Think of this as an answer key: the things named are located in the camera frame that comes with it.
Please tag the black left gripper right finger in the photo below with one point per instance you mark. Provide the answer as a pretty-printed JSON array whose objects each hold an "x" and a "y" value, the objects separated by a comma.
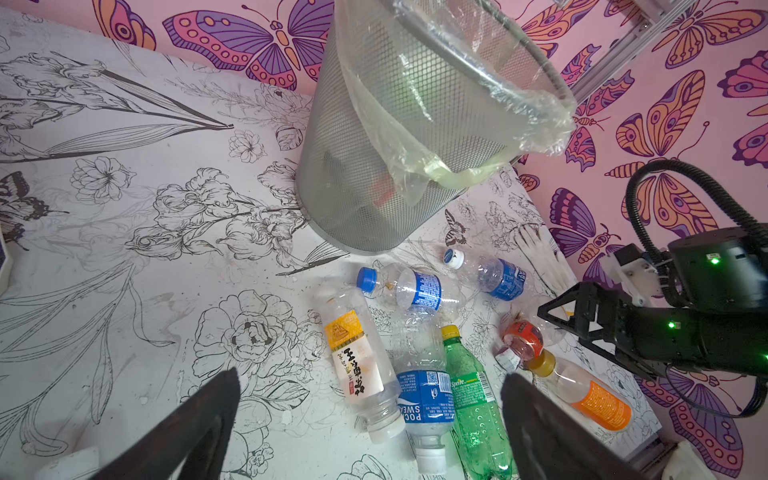
[{"x": 547, "y": 443}]

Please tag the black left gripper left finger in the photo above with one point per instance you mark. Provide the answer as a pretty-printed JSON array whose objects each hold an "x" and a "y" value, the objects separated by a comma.
[{"x": 191, "y": 442}]

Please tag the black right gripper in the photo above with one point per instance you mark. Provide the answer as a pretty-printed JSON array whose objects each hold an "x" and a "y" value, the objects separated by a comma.
[{"x": 607, "y": 323}]

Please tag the small red can bottle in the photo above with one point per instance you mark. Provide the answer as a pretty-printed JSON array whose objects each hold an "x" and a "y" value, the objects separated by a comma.
[{"x": 523, "y": 340}]

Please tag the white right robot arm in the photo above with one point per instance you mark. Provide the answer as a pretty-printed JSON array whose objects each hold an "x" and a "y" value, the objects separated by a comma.
[{"x": 715, "y": 286}]

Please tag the grey mesh waste bin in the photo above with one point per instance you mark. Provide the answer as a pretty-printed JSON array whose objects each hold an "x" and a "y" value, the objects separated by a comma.
[{"x": 418, "y": 101}]

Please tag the orange label bottle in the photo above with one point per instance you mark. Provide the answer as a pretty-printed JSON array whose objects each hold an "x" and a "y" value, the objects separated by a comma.
[{"x": 582, "y": 390}]

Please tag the green plastic bottle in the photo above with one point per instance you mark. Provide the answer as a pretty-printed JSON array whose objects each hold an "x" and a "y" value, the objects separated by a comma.
[{"x": 479, "y": 432}]

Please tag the white work glove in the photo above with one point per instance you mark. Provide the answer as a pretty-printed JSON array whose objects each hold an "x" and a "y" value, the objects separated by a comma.
[{"x": 548, "y": 262}]

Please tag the blue cap bottle centre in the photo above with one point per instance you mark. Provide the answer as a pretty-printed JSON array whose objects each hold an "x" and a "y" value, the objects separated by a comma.
[{"x": 426, "y": 399}]

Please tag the clear bottle right blue label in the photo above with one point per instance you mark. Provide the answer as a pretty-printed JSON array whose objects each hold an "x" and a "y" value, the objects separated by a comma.
[{"x": 497, "y": 277}]

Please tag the yellow label small bottle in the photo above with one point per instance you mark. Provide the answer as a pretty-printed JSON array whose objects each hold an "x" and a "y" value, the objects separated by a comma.
[{"x": 365, "y": 373}]

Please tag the far blue label bottle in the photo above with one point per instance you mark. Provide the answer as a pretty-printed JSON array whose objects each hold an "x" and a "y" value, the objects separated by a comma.
[{"x": 403, "y": 287}]

